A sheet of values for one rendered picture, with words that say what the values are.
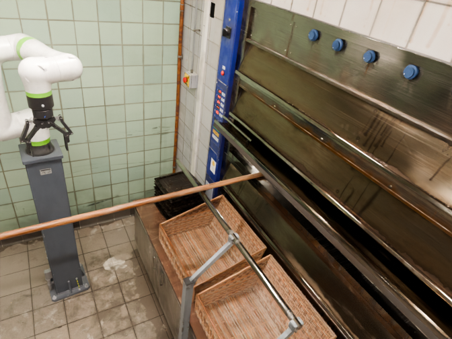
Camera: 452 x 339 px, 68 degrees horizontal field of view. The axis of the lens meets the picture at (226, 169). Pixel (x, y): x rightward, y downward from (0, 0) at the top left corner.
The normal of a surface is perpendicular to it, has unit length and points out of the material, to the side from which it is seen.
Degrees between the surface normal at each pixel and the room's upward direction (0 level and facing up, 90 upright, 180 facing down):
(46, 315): 0
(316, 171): 70
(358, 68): 90
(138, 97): 90
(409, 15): 90
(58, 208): 90
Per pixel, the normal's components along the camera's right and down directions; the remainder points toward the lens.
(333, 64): -0.87, 0.17
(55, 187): 0.54, 0.52
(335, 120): -0.77, -0.12
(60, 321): 0.12, -0.83
